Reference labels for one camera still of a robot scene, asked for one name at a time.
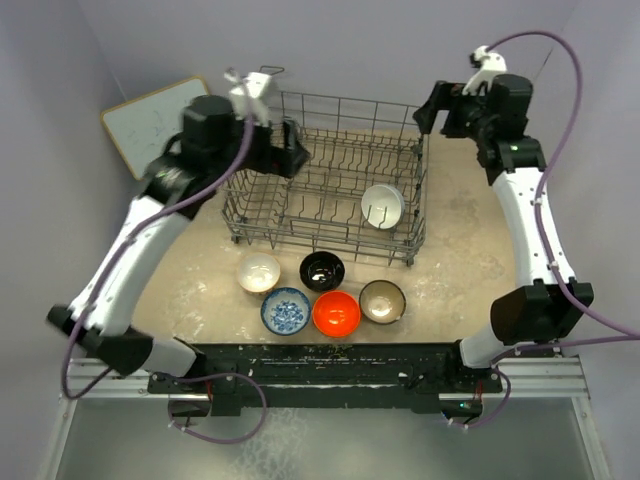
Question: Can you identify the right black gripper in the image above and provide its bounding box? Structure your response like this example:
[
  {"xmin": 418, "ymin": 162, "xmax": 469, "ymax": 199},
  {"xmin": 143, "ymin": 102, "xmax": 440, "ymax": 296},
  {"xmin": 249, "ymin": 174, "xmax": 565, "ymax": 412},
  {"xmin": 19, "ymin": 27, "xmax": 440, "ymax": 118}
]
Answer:
[{"xmin": 415, "ymin": 81, "xmax": 495, "ymax": 144}]

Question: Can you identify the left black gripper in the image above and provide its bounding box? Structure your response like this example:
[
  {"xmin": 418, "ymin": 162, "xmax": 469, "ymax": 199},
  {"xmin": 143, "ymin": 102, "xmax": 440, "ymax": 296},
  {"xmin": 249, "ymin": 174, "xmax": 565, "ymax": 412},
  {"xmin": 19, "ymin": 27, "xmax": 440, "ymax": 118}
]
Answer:
[{"xmin": 212, "ymin": 105, "xmax": 311, "ymax": 182}]

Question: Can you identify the white ceramic bowl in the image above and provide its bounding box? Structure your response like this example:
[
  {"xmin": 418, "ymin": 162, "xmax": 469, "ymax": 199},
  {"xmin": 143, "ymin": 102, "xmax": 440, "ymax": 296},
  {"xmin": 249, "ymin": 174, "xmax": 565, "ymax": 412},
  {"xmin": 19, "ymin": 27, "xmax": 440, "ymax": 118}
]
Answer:
[{"xmin": 361, "ymin": 184, "xmax": 405, "ymax": 230}]

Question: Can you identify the brown rimmed cream bowl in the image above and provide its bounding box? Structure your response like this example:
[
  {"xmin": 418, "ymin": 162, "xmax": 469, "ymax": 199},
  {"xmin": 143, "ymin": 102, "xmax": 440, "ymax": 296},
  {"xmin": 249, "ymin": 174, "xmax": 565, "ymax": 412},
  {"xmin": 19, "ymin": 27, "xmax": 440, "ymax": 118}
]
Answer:
[{"xmin": 358, "ymin": 280, "xmax": 407, "ymax": 325}]

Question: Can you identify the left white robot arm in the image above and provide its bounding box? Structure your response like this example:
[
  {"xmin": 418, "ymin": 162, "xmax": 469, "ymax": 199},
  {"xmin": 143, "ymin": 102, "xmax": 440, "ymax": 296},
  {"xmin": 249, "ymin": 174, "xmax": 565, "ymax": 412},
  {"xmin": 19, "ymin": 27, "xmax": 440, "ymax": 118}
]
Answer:
[{"xmin": 47, "ymin": 95, "xmax": 310, "ymax": 392}]

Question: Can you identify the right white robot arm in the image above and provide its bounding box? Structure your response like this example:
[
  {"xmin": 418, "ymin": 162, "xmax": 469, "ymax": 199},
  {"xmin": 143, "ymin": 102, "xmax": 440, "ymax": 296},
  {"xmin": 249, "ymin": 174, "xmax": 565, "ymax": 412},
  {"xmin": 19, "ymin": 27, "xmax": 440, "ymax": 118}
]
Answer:
[{"xmin": 413, "ymin": 74, "xmax": 594, "ymax": 391}]

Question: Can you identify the black glossy bowl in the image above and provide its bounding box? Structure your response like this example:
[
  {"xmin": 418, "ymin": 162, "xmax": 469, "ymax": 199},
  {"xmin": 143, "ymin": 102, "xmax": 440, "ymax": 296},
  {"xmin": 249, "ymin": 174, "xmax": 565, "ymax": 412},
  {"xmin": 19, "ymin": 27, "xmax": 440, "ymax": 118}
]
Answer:
[{"xmin": 299, "ymin": 251, "xmax": 345, "ymax": 293}]

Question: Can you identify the beige white bowl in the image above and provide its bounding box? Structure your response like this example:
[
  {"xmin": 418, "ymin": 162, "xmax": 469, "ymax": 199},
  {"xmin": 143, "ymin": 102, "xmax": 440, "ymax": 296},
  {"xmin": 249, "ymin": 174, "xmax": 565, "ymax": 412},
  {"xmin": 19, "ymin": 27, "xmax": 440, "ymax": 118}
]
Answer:
[{"xmin": 236, "ymin": 252, "xmax": 281, "ymax": 294}]

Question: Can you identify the blue white patterned bowl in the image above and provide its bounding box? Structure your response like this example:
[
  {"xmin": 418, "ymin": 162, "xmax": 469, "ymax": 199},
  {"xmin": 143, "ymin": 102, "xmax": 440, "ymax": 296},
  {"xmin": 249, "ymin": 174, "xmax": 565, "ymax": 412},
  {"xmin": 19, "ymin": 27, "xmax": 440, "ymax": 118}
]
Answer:
[{"xmin": 260, "ymin": 287, "xmax": 312, "ymax": 336}]

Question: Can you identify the orange bowl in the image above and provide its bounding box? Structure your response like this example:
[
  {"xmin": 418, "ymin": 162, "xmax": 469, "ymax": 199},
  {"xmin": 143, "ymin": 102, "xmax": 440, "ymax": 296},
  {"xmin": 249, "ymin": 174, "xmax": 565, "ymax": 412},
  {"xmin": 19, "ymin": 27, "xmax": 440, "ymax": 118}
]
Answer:
[{"xmin": 312, "ymin": 290, "xmax": 361, "ymax": 338}]

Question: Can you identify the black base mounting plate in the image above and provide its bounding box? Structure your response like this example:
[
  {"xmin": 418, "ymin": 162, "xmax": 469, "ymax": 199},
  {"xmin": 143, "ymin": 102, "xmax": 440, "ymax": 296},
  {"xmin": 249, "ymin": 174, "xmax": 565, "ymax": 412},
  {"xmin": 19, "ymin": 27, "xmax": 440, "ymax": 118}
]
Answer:
[{"xmin": 148, "ymin": 343, "xmax": 502, "ymax": 416}]

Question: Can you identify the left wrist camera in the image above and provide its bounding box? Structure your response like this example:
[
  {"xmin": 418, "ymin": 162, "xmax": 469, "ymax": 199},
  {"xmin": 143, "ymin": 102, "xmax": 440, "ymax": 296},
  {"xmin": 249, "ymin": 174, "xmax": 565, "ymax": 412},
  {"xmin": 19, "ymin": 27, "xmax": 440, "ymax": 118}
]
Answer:
[{"xmin": 224, "ymin": 69, "xmax": 278, "ymax": 126}]

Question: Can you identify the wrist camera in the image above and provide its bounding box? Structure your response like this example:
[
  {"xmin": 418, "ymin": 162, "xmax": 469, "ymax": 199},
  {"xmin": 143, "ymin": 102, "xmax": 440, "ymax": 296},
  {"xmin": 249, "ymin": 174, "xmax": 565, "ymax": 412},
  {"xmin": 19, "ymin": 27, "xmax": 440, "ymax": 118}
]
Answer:
[
  {"xmin": 224, "ymin": 69, "xmax": 278, "ymax": 126},
  {"xmin": 462, "ymin": 45, "xmax": 508, "ymax": 96}
]

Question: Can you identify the grey wire dish rack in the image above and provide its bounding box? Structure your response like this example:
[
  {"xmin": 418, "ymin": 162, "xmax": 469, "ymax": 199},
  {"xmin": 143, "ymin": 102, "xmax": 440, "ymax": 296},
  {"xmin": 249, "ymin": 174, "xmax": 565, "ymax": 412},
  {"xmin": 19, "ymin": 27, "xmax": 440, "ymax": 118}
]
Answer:
[{"xmin": 222, "ymin": 89, "xmax": 429, "ymax": 265}]

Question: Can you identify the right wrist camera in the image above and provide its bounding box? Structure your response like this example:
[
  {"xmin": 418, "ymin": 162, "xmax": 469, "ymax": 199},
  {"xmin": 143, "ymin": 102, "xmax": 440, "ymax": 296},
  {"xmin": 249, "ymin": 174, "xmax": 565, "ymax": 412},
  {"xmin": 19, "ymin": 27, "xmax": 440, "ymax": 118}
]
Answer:
[{"xmin": 462, "ymin": 45, "xmax": 508, "ymax": 96}]

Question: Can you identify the small whiteboard with wood frame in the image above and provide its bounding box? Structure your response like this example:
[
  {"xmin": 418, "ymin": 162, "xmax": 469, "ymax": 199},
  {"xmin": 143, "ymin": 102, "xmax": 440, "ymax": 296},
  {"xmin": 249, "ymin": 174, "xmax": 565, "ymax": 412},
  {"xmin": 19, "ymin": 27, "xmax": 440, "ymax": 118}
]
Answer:
[{"xmin": 101, "ymin": 76, "xmax": 209, "ymax": 180}]

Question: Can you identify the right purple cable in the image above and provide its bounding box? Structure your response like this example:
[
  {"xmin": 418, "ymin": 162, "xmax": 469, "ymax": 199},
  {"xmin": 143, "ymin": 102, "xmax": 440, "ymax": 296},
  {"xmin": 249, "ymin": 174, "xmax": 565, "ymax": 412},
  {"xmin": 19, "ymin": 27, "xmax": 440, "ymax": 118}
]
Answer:
[{"xmin": 447, "ymin": 30, "xmax": 640, "ymax": 431}]

